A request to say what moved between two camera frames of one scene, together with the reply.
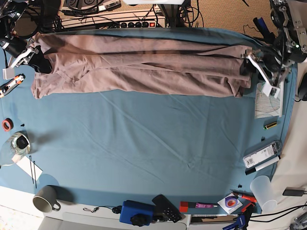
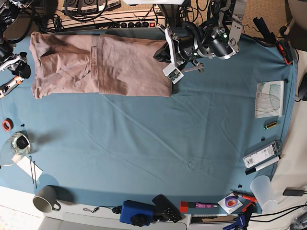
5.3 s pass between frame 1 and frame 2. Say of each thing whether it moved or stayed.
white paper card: stayed
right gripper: moved
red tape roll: stayed
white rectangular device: stayed
